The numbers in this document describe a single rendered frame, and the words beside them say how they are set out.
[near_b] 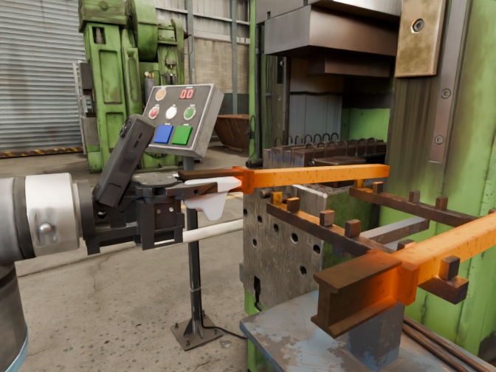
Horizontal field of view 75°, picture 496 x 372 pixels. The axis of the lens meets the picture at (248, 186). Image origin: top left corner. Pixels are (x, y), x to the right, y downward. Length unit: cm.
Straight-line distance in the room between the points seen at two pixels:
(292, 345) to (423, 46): 68
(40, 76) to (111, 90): 319
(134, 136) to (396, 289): 31
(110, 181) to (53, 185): 6
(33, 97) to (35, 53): 93
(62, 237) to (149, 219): 9
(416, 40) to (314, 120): 54
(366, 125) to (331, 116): 14
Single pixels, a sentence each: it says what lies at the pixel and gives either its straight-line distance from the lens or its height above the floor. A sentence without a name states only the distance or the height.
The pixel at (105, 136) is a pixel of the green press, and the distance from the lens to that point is 565.
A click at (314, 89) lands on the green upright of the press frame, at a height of 118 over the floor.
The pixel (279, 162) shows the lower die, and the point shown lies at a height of 95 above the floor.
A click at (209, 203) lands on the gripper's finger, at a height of 99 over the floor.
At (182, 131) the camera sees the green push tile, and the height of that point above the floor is 102.
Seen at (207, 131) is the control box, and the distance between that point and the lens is 127.
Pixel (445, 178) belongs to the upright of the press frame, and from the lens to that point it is 85.
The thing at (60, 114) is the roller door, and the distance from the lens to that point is 870.
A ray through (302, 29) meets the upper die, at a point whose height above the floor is 131.
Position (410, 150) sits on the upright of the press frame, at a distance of 88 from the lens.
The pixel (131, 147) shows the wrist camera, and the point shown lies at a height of 107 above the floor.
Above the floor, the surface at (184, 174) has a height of 103.
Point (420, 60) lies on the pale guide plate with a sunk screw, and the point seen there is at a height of 122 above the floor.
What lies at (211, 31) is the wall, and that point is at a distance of 1048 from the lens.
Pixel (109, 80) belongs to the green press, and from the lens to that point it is 572.
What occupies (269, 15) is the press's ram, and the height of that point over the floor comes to 138.
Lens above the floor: 112
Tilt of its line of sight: 14 degrees down
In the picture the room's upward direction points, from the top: straight up
